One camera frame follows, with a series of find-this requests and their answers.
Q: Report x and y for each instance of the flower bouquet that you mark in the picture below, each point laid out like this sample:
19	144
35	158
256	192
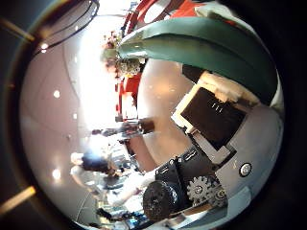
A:
198	48

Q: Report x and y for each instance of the standing person in white shirt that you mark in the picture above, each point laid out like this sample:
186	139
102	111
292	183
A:
134	126

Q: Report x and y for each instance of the red chair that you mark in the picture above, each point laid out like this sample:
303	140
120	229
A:
129	87

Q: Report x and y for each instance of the seated person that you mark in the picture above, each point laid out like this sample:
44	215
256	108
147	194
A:
92	161

